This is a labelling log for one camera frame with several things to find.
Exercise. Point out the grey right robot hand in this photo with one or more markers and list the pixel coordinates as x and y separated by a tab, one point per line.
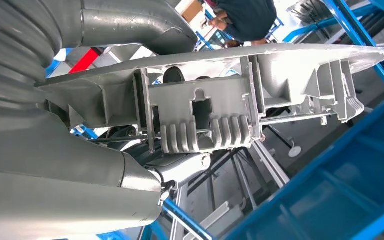
46	185

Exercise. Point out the red metal beam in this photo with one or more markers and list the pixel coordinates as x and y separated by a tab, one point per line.
84	60

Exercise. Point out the blue metal shelf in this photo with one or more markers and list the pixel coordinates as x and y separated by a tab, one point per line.
344	172

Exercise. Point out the brown cardboard box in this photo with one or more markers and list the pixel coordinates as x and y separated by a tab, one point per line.
192	10

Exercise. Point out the grey metal frame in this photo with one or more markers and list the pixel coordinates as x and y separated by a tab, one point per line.
268	162

